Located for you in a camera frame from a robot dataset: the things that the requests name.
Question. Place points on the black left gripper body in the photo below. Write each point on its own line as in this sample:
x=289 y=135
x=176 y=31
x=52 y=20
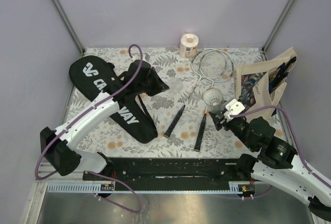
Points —
x=149 y=85

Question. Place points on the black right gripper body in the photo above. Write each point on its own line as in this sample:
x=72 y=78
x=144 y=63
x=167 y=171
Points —
x=223 y=121

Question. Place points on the clear plastic tube lid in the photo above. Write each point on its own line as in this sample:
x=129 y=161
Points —
x=175 y=85

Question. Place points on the white shuttlecock tube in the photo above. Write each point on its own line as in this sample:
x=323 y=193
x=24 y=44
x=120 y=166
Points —
x=213 y=97

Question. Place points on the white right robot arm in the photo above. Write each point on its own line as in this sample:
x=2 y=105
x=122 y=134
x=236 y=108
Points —
x=278 y=163

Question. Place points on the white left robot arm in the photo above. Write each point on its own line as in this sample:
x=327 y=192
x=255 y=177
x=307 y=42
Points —
x=110 y=96

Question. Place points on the left badminton racket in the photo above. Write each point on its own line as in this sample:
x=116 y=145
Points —
x=214 y=65

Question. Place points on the floral table mat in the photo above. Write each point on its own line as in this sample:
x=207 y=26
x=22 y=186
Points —
x=194 y=136

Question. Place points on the pink toilet paper roll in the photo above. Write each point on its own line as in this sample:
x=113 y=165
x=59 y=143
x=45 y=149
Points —
x=188 y=45

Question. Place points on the beige tote bag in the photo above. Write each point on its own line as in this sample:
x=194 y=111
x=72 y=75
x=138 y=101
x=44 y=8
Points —
x=262 y=84

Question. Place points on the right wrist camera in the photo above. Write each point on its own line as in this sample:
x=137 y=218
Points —
x=233 y=107

